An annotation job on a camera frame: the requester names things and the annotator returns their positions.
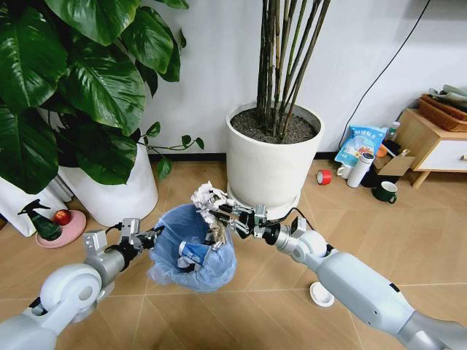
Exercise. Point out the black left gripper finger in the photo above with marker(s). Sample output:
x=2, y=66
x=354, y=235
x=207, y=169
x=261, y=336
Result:
x=149, y=243
x=157, y=230

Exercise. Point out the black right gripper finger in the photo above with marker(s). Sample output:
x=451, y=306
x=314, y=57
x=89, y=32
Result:
x=230, y=211
x=235, y=226

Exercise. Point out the white paper ball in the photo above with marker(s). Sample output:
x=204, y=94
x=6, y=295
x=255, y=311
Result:
x=205, y=195

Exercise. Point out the trash bin with blue bag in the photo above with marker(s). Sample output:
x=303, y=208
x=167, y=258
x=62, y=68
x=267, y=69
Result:
x=204, y=270

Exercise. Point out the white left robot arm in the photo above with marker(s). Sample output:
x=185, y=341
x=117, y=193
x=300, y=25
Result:
x=69, y=288

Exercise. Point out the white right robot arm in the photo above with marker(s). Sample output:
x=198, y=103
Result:
x=357, y=288

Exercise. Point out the crumpled brown paper scrap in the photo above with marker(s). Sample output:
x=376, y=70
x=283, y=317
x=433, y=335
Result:
x=219, y=237

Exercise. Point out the blue and white drink can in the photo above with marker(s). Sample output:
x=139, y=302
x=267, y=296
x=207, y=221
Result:
x=192, y=252

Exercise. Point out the white plant pot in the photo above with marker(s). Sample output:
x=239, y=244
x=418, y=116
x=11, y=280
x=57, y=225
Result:
x=120, y=197

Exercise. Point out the pink round plate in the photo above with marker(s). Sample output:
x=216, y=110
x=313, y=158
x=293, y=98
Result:
x=71, y=231

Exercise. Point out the round white planter with soil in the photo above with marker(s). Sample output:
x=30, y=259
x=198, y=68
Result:
x=270, y=164

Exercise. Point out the red apple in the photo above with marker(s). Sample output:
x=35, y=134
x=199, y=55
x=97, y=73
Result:
x=62, y=217

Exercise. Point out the dark green spray bottle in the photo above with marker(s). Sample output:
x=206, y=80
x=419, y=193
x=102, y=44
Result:
x=45, y=224

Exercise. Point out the red tape roll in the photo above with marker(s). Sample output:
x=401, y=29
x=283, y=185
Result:
x=324, y=177

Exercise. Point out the white round lid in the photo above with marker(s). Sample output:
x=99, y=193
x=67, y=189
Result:
x=321, y=294

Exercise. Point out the white mug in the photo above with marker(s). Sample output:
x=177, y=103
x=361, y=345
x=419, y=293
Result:
x=343, y=171

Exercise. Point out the white bag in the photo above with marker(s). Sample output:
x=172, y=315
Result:
x=18, y=208

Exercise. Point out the white thermos bottle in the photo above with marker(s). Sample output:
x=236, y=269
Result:
x=359, y=171

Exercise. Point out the blue snack bag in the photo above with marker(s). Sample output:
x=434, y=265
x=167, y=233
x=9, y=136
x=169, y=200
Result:
x=359, y=144

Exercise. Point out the dark green mug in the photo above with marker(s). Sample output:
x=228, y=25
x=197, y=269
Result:
x=385, y=192

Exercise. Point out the orange small object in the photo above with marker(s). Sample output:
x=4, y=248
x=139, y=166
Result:
x=381, y=150

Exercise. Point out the tall bamboo stem plant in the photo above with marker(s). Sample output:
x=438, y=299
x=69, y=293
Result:
x=284, y=65

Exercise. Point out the brown cardboard box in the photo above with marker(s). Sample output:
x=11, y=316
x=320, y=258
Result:
x=396, y=166

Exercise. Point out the large-leaf green plant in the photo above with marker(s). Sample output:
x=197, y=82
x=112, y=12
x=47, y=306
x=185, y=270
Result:
x=84, y=84

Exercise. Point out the wooden cabinet with white drawer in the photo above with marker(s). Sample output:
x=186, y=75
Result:
x=438, y=149

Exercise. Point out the brown woven basket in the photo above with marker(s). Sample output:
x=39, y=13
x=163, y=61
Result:
x=441, y=114

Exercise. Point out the grey-green cloth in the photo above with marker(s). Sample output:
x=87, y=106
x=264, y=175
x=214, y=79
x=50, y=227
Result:
x=452, y=95

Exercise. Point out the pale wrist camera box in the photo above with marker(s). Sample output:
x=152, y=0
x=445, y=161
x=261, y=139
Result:
x=260, y=218
x=130, y=227

